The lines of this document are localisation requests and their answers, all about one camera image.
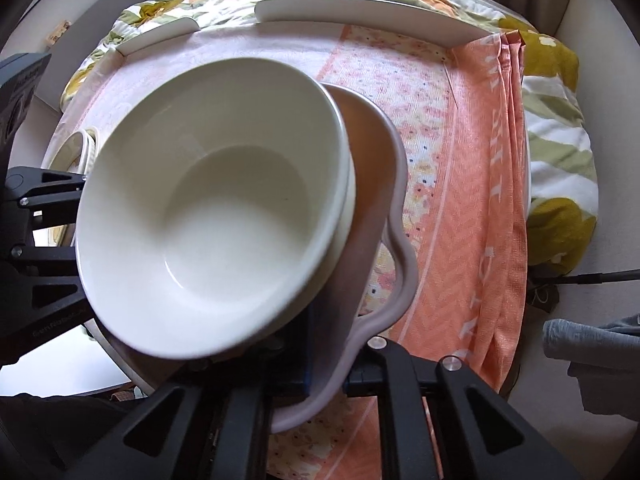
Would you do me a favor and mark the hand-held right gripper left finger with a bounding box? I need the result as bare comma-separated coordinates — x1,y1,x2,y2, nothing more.
62,305,318,480

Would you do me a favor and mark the orange patterned cloth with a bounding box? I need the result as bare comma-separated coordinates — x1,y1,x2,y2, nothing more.
265,25,531,480

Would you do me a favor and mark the white ribbed bowl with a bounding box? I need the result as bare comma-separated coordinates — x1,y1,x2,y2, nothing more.
75,56,351,361

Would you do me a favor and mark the cream duck print plate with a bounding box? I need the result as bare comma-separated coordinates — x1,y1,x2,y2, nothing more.
40,127,101,251

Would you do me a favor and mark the pink bowl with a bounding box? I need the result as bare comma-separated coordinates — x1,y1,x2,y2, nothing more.
270,82,420,433

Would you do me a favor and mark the grey cloth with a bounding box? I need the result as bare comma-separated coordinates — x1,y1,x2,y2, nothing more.
542,312,640,413

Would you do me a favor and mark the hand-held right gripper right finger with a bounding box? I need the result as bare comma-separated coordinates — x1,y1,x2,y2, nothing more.
344,336,583,480

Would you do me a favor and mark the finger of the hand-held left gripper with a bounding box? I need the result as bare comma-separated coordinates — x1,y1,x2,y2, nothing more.
10,244,96,311
4,166,90,211

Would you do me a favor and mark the short white table rail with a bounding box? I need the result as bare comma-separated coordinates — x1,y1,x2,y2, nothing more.
116,16,201,56

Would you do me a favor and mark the long white table rail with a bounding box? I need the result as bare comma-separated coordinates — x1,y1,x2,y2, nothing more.
254,0,493,48

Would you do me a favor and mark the black rod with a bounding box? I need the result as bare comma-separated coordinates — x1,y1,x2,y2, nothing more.
527,269,640,288

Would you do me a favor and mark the floral blanket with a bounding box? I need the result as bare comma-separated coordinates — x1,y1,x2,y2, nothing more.
60,0,601,268

